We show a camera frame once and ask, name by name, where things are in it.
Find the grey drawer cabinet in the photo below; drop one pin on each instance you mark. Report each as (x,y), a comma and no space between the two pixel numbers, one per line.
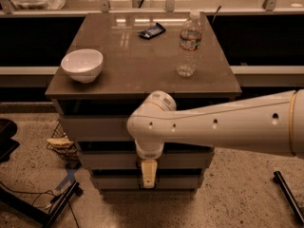
(133,68)

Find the tan sponge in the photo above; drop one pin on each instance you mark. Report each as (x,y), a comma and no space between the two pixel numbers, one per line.
(61,143)

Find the black stand leg left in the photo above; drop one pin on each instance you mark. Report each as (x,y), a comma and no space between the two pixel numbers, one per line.
(45,219)

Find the clear plastic water bottle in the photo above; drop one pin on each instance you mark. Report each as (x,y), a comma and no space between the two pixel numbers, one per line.
(189,43)

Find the grey drawer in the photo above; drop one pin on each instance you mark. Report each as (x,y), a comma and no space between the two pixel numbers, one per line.
(121,129)
(129,160)
(134,183)

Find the blue tape cross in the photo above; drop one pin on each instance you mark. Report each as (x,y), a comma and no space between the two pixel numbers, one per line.
(70,177)

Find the white bowl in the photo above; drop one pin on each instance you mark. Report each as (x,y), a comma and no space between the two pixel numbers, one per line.
(83,65)

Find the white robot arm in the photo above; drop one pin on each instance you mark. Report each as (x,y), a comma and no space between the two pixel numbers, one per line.
(272,124)

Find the dark blue calculator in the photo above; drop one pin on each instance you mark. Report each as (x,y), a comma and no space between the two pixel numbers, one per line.
(152,32)

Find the black chair base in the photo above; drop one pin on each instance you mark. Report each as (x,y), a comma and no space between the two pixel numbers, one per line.
(8,129)

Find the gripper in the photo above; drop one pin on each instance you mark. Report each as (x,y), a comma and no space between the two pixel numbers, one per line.
(149,150)

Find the black stand leg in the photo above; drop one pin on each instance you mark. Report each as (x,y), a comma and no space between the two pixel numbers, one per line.
(298,211)
(45,219)

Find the black stand leg right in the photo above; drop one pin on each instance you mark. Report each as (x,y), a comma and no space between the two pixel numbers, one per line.
(298,211)

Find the wire basket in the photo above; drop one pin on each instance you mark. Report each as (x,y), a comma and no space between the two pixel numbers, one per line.
(67,154)

